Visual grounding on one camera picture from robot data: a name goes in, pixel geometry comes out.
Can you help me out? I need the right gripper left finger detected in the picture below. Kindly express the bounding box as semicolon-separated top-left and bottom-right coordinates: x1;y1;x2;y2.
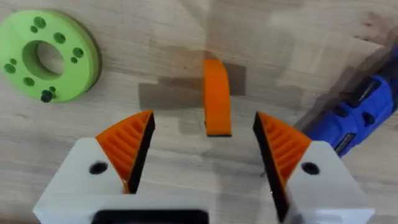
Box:
33;109;156;207

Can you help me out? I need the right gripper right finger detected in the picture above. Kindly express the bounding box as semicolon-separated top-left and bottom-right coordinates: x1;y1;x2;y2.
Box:
252;111;376;223

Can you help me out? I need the green disc with holes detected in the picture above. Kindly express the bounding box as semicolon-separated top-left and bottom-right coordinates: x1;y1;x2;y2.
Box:
0;9;102;103

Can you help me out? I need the small black screw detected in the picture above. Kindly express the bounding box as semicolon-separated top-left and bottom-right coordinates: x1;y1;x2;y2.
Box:
40;89;54;103

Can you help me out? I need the blue electric screwdriver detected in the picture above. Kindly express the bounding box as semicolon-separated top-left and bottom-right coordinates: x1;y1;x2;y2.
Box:
303;46;398;158

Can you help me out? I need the orange ribbed wedge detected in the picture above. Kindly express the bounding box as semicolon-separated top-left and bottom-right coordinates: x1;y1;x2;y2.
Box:
203;58;233;138

